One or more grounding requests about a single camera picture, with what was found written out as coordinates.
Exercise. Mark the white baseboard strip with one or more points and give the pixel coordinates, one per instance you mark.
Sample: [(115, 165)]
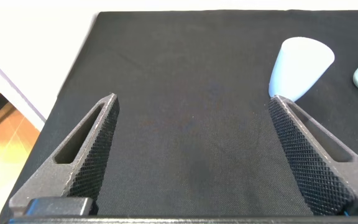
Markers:
[(14, 96)]

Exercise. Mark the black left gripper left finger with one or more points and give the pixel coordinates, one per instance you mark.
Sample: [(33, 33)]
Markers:
[(85, 165)]

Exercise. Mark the black table cloth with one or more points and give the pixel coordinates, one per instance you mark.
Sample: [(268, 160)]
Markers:
[(191, 93)]

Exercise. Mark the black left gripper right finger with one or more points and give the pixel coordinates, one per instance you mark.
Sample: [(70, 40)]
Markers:
[(309, 161)]

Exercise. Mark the light blue plastic cup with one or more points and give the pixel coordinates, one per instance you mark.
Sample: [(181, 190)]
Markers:
[(297, 68)]

